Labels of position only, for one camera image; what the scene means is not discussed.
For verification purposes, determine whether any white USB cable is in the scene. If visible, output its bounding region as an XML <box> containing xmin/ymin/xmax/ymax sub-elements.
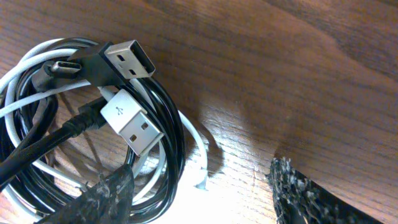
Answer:
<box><xmin>0</xmin><ymin>37</ymin><xmax>209</xmax><ymax>220</ymax></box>

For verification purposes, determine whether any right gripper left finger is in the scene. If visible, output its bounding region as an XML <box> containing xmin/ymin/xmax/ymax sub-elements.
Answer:
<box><xmin>39</xmin><ymin>165</ymin><xmax>134</xmax><ymax>224</ymax></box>

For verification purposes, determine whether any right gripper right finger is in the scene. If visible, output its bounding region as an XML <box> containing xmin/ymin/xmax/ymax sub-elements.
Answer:
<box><xmin>266</xmin><ymin>157</ymin><xmax>380</xmax><ymax>224</ymax></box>

